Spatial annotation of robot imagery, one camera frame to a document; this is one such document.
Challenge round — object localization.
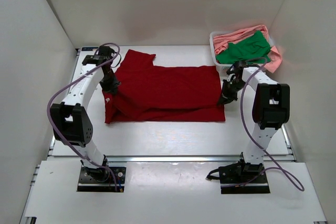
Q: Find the aluminium frame rail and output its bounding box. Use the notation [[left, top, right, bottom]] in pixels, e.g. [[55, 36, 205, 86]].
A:
[[47, 154, 295, 163]]

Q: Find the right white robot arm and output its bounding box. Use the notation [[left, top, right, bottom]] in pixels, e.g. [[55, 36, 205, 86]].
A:
[[206, 60, 290, 187]]

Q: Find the red t shirt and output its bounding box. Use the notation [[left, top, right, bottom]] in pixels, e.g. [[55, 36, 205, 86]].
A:
[[102, 49, 225, 124]]

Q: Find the pink t shirt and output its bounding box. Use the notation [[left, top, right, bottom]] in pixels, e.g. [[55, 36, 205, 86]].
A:
[[212, 24, 283, 74]]

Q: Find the black table corner label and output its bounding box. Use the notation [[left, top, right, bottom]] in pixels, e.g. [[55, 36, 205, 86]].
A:
[[81, 47, 98, 51]]

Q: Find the green t shirt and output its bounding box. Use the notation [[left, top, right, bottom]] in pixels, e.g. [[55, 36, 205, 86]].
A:
[[216, 30, 271, 64]]

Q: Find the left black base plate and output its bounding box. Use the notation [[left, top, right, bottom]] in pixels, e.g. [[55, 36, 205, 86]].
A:
[[77, 166, 127, 193]]

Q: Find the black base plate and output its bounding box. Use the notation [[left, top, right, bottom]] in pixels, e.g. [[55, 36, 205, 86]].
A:
[[77, 166, 127, 193], [219, 165, 270, 195]]

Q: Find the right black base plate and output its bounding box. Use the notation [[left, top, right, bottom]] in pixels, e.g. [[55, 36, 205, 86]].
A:
[[219, 165, 270, 195]]

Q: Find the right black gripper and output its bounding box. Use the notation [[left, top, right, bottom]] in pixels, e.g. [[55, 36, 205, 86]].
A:
[[217, 79, 249, 106]]

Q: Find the white plastic basket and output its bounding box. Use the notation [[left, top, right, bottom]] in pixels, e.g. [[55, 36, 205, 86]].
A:
[[209, 30, 276, 75]]

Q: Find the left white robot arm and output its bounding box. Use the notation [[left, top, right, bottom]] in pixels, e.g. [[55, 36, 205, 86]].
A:
[[47, 43, 120, 183]]

